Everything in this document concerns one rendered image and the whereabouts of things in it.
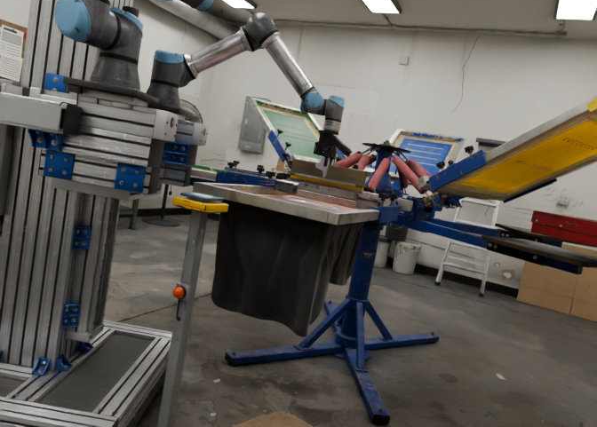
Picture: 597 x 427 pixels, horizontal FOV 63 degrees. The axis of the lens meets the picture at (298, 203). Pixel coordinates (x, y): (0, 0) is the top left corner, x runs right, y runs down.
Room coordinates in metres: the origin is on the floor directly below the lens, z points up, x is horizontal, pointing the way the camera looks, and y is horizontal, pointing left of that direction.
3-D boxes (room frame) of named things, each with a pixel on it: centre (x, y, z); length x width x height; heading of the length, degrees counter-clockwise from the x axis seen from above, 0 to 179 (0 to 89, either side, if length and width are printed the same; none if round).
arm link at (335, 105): (2.20, -0.08, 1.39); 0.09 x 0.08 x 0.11; 91
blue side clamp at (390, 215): (2.13, -0.38, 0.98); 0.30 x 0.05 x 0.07; 156
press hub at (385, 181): (2.99, -0.47, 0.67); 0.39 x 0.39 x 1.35
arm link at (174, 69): (2.06, 0.64, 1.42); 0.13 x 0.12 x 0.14; 1
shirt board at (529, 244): (2.44, -0.86, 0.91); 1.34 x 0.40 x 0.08; 36
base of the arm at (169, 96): (2.05, 0.64, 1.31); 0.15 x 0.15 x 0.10
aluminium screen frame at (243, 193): (2.03, -0.03, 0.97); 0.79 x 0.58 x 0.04; 156
